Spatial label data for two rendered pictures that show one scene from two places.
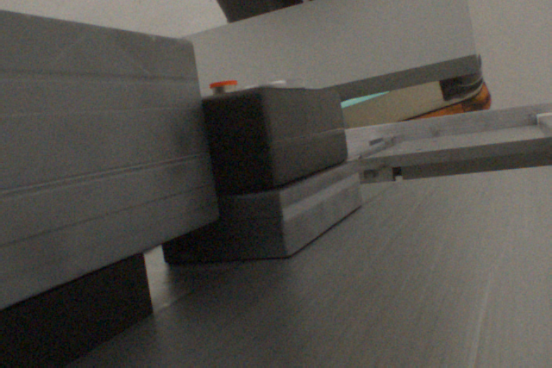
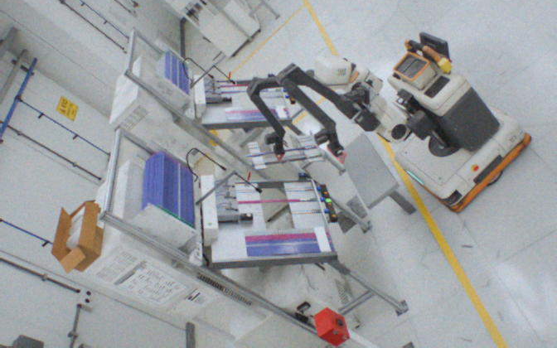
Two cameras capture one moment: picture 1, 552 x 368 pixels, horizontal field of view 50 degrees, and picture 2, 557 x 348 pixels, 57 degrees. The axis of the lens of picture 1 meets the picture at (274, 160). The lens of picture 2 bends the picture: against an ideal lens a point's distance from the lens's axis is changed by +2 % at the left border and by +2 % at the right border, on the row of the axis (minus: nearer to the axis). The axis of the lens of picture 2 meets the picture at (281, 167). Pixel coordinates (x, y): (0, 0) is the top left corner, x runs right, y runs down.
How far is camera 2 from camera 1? 2.97 m
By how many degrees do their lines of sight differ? 60
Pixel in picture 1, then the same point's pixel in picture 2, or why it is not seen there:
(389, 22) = (374, 183)
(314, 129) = (246, 219)
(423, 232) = (244, 226)
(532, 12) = (528, 195)
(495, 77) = (485, 204)
